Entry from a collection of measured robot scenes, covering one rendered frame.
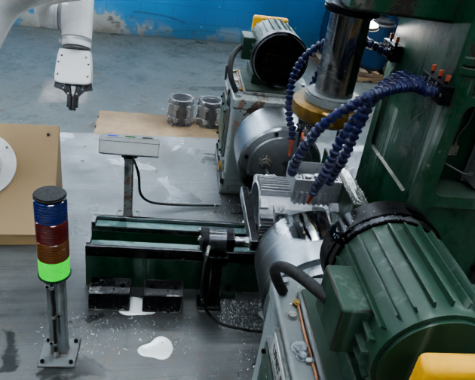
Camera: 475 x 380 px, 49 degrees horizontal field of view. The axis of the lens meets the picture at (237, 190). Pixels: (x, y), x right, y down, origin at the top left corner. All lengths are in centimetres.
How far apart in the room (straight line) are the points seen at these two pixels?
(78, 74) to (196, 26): 530
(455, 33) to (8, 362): 116
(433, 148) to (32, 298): 101
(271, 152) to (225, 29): 542
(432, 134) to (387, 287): 56
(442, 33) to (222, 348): 85
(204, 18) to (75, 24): 528
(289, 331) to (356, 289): 18
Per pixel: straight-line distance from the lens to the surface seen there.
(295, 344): 81
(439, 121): 117
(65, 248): 105
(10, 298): 142
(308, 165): 138
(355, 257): 75
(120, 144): 153
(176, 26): 680
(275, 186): 131
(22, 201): 158
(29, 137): 163
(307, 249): 103
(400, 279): 68
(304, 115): 120
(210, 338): 130
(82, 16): 160
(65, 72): 158
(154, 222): 145
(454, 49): 116
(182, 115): 389
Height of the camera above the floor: 174
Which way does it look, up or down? 30 degrees down
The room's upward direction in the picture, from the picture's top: 8 degrees clockwise
